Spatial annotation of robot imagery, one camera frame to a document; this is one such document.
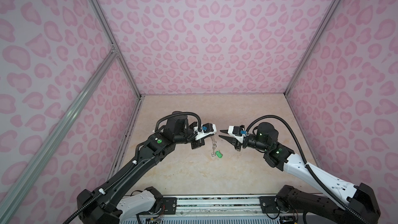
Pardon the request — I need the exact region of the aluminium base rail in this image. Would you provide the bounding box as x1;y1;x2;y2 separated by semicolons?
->
118;193;355;224

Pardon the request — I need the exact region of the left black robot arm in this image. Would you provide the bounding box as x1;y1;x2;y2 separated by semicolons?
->
65;111;217;224

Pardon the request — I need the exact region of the corner aluminium post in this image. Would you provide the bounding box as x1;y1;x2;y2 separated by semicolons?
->
88;0;142;99
284;0;344;98

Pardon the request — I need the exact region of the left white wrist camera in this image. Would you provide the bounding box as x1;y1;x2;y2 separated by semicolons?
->
193;123;217;140

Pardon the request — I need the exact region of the left corner aluminium post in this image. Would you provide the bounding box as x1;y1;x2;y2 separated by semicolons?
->
88;0;142;99

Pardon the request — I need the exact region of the metal key holder plate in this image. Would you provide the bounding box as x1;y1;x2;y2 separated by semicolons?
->
211;136;217;157

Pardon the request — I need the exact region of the right corner aluminium post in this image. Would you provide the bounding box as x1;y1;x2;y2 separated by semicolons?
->
284;0;344;98

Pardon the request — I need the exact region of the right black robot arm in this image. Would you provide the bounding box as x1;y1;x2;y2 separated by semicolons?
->
220;122;381;224

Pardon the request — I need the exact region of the key with green tag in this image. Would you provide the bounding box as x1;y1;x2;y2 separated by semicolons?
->
215;151;223;158

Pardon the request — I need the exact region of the aluminium frame strut diagonal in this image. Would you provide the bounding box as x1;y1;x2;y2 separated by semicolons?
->
1;50;118;224

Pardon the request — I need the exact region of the left black corrugated cable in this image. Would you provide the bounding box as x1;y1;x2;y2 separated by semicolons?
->
62;111;203;224

